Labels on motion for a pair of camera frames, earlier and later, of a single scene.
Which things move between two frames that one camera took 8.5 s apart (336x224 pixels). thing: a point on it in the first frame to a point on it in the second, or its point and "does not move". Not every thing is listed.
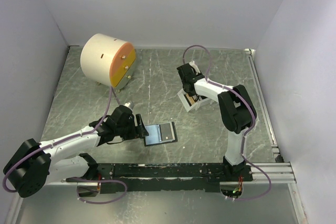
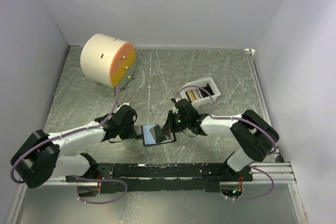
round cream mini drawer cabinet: [108, 60] does not move
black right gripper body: [184, 88] to [184, 123]
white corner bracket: [249, 52] does not move
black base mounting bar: [121, 178] does not move
